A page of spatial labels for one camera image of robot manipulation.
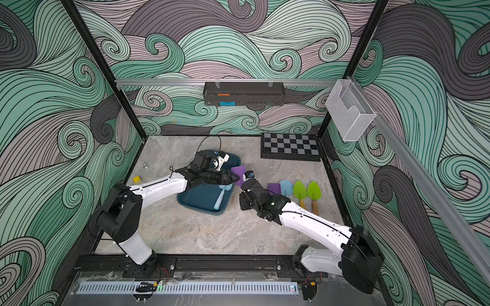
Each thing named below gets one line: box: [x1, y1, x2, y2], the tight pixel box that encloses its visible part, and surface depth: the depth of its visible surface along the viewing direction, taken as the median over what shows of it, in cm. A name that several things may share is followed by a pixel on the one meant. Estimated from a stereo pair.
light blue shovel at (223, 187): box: [213, 182, 234, 210], surface depth 94 cm
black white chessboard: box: [260, 133, 322, 162], surface depth 112 cm
